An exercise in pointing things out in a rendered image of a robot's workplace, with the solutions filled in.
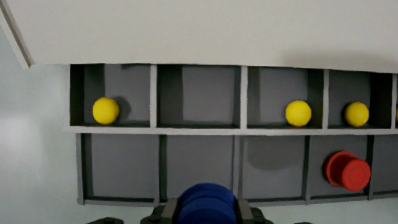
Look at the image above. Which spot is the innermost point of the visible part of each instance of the red plug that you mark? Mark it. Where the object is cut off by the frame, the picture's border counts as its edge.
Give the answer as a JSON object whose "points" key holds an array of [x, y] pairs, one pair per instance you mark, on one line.
{"points": [[344, 169]]}

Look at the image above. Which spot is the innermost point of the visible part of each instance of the blue plug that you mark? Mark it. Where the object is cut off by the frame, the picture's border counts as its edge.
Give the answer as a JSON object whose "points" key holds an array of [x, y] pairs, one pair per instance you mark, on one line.
{"points": [[207, 203]]}

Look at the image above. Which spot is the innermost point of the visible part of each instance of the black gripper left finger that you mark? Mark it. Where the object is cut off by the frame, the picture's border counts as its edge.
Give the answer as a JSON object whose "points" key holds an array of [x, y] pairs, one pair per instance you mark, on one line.
{"points": [[169, 215]]}

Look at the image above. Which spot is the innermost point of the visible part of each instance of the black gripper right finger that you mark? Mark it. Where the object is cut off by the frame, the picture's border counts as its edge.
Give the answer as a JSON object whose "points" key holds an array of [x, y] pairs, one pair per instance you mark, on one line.
{"points": [[244, 213]]}

